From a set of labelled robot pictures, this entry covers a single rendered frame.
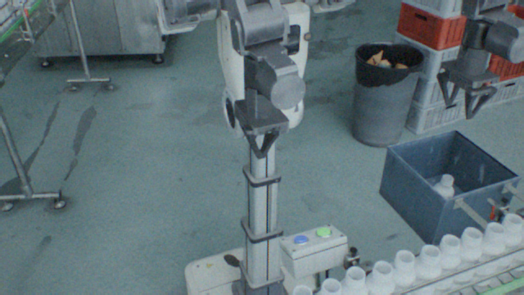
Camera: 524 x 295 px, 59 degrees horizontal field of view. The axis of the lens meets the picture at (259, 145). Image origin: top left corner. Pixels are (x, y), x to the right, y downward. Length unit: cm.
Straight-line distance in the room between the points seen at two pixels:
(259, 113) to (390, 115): 251
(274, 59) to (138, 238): 213
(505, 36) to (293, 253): 60
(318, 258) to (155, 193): 200
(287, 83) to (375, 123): 261
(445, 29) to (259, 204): 207
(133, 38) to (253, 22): 382
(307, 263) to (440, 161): 101
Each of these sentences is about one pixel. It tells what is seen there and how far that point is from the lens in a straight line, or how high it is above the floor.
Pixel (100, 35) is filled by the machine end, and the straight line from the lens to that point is 455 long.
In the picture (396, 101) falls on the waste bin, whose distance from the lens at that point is 319.
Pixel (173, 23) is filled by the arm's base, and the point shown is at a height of 149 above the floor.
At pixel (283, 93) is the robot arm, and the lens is 68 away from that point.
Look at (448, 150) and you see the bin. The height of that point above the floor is 86.
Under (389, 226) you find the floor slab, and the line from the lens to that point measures 280.
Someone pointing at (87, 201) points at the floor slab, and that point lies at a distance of 304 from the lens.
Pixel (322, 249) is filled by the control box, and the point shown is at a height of 111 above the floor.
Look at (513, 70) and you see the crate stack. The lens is 421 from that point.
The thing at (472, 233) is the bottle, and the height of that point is 115.
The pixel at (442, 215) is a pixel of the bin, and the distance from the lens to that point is 159.
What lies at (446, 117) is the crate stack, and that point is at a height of 7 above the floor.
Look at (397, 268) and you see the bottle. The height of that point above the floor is 114.
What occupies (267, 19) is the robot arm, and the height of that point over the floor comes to 166.
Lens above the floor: 190
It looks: 35 degrees down
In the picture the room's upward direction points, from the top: straight up
